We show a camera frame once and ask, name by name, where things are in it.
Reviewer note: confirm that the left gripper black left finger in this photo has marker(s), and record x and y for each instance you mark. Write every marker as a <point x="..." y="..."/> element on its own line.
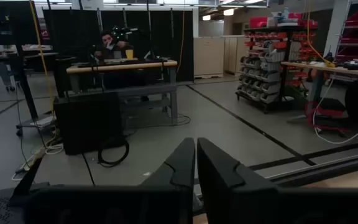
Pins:
<point x="166" y="202"/>

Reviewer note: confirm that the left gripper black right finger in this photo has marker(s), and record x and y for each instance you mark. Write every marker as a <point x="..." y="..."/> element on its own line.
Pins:
<point x="228" y="199"/>

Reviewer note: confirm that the black computer tower box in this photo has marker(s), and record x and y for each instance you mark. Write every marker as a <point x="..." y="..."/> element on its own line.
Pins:
<point x="89" y="124"/>

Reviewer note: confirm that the rack of grey and red bins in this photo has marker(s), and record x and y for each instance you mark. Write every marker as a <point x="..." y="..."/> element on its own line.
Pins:
<point x="266" y="77"/>

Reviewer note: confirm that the white power strip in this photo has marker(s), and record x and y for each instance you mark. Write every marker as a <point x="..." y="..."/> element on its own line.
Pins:
<point x="30" y="161"/>

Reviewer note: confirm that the wooden-top workbench with grey legs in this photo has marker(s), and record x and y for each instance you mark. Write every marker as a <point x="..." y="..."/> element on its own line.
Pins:
<point x="120" y="67"/>

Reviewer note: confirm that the beige cabinet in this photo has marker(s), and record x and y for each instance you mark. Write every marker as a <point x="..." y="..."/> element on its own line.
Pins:
<point x="208" y="56"/>

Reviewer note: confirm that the yellow cup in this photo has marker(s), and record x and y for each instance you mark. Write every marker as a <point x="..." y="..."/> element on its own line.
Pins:
<point x="129" y="53"/>

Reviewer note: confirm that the seated person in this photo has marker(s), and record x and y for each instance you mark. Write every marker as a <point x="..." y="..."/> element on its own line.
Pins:
<point x="113" y="46"/>

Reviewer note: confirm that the black curtain partition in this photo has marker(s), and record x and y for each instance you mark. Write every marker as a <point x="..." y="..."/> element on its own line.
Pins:
<point x="166" y="37"/>

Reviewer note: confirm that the long wooden-top workbench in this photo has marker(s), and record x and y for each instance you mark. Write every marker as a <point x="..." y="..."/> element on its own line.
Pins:
<point x="353" y="72"/>

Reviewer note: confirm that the red plastic storage box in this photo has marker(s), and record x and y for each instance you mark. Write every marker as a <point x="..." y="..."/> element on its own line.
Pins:
<point x="258" y="22"/>

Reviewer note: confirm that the black screen on rolling stand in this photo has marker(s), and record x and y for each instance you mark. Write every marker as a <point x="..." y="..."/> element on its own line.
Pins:
<point x="5" y="21"/>

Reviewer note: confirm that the red stool frame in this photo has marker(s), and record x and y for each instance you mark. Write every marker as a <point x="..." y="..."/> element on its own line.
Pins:
<point x="325" y="112"/>

